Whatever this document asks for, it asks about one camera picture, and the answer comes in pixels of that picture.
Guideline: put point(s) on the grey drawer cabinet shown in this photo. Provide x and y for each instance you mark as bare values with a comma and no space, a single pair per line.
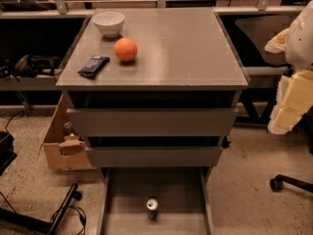
184,61

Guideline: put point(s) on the grey middle drawer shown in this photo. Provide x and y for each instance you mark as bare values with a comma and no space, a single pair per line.
153,156

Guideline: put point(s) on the grey bottom drawer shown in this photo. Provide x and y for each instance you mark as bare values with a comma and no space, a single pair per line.
183,205

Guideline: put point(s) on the grey drawer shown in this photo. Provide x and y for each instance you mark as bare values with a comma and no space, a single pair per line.
153,156
152,122
183,205

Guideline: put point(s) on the black headphones on shelf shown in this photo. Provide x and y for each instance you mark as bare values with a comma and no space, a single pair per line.
30,66

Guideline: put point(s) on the black stand with cables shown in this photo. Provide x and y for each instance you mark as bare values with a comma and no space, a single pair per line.
51,225

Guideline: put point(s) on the grey top drawer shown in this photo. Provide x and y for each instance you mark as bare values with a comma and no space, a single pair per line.
152,122

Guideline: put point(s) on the black office chair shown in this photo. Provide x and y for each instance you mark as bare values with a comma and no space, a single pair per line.
260,39

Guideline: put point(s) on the orange fruit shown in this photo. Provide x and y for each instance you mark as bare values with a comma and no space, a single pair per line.
125,49

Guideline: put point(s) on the white ceramic bowl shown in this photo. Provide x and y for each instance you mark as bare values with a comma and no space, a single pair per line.
110,24

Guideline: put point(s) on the redbull can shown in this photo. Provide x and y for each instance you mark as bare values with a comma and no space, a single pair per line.
152,208

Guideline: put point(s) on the dark blue snack bar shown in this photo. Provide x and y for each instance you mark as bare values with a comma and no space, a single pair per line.
93,66

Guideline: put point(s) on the black chair wheel leg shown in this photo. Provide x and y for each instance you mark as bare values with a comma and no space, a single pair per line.
277,183

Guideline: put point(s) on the black case on floor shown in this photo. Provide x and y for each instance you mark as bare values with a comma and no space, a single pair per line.
7,154

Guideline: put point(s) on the wooden box on floor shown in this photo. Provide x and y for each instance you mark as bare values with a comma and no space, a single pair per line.
61,146

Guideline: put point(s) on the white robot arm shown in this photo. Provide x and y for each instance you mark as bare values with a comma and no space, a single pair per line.
295,93

